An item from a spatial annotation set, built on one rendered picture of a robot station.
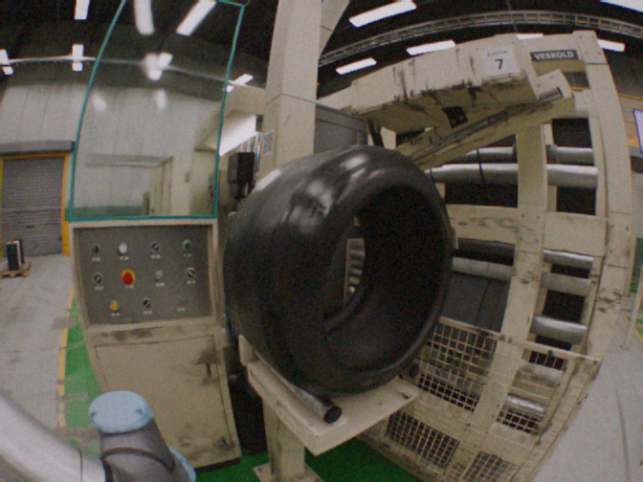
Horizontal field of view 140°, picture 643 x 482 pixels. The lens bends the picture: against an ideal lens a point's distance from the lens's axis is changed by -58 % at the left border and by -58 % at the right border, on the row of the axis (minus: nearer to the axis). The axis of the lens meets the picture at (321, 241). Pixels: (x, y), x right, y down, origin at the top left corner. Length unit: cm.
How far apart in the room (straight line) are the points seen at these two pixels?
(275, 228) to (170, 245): 64
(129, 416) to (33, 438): 15
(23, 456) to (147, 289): 87
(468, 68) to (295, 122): 52
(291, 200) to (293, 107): 49
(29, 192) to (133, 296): 912
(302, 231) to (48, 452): 41
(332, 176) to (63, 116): 1002
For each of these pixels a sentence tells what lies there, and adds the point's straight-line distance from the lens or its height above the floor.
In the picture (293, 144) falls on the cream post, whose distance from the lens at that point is 83.
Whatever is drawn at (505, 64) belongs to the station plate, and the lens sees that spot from 73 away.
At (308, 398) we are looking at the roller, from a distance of 62.
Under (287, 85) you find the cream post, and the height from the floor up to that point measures 169.
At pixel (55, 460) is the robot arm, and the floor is 113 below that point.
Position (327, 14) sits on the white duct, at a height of 230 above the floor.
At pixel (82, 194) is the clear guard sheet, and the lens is 100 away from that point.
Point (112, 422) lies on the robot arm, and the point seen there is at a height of 108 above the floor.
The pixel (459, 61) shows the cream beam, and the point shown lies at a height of 172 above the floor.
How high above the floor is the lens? 131
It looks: 6 degrees down
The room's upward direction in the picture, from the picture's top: 2 degrees clockwise
